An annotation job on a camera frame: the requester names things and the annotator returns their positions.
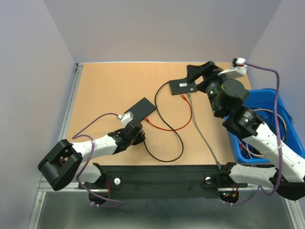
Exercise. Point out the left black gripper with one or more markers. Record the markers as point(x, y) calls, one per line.
point(141, 138)

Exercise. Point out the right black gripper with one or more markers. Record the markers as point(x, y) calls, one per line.
point(193, 72)

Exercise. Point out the black network switch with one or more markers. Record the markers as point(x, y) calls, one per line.
point(181, 86)

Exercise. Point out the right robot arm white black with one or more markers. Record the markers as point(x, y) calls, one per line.
point(287, 176)

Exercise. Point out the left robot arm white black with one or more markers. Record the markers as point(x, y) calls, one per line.
point(62, 165)

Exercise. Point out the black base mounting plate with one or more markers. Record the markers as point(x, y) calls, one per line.
point(164, 181)

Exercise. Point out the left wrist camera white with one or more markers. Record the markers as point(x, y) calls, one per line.
point(125, 119)

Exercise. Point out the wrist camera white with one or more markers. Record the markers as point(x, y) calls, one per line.
point(238, 69)
point(125, 119)

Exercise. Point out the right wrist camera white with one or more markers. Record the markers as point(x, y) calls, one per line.
point(238, 69)

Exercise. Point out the aluminium frame rail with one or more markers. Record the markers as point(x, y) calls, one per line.
point(107, 186)

